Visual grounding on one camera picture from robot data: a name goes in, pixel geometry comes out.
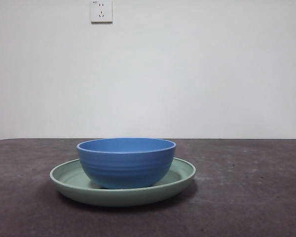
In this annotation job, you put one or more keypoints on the blue ribbed bowl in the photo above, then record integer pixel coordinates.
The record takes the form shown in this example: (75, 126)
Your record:
(125, 168)

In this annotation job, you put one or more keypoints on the pale green round plate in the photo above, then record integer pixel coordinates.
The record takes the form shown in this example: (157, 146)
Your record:
(123, 197)

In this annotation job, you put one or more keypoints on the white wall socket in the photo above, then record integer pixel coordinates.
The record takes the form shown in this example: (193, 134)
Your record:
(101, 17)

